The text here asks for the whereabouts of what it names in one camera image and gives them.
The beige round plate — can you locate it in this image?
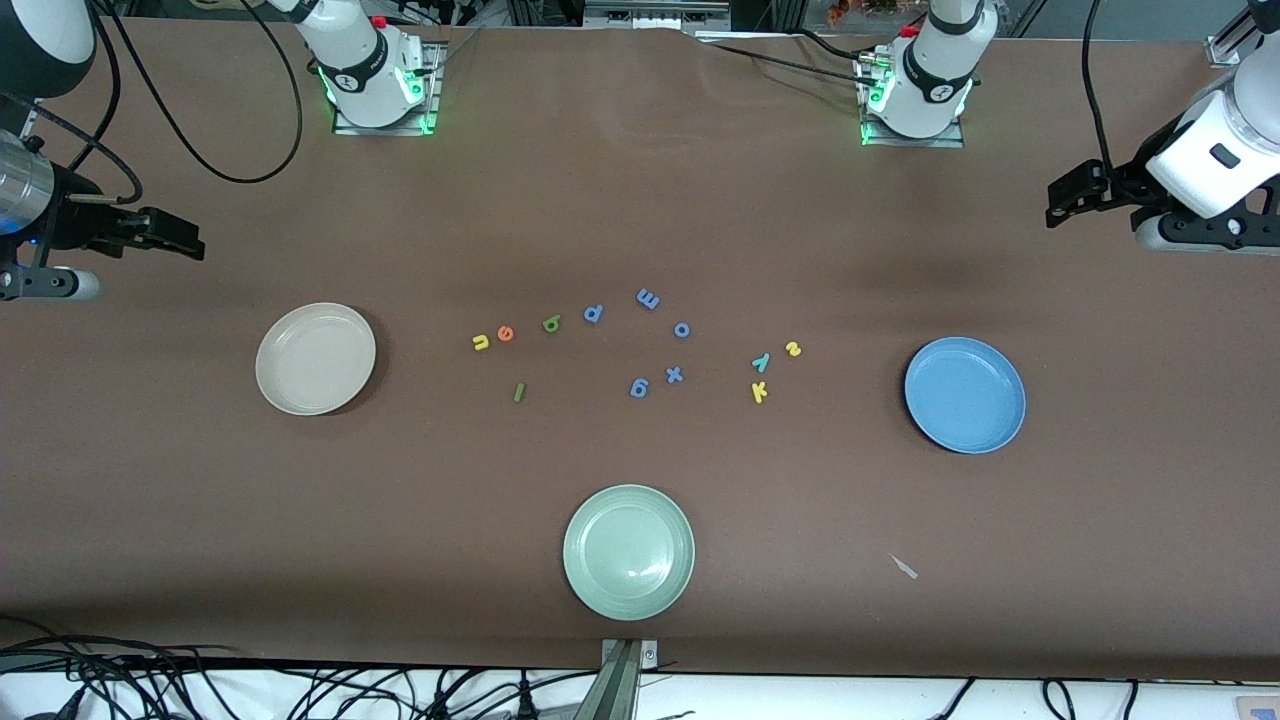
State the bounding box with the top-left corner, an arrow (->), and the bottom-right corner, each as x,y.
255,302 -> 378,417

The blue round plate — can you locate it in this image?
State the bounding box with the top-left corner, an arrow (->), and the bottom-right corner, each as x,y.
904,336 -> 1028,455

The orange dried plant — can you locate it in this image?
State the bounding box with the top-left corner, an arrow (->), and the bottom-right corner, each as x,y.
826,0 -> 903,25

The brown table mat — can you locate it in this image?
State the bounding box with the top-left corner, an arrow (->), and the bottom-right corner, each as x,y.
0,15 -> 1280,683

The pale green round plate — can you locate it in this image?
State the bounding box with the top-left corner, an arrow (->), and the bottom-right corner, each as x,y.
562,484 -> 696,622

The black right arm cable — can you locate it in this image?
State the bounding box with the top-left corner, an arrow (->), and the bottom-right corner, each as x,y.
0,0 -> 304,206

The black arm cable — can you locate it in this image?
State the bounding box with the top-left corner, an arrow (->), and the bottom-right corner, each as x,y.
1080,0 -> 1116,176
0,0 -> 304,206

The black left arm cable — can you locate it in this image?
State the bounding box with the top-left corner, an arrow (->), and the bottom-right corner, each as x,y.
1080,0 -> 1116,176

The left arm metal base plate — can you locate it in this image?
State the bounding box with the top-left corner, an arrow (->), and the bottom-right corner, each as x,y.
858,50 -> 967,149

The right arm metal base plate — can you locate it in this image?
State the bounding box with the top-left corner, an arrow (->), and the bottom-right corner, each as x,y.
332,42 -> 442,136

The black cable on mat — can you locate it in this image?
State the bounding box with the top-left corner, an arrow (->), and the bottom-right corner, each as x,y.
698,38 -> 873,86

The tangled black cable bundle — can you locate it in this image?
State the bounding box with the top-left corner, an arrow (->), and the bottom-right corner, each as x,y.
0,618 -> 566,720

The silver aluminium frame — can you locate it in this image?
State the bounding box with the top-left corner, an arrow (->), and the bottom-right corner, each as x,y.
583,0 -> 733,31

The aluminium camera post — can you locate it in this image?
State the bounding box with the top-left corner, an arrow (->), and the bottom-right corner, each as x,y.
575,638 -> 660,720

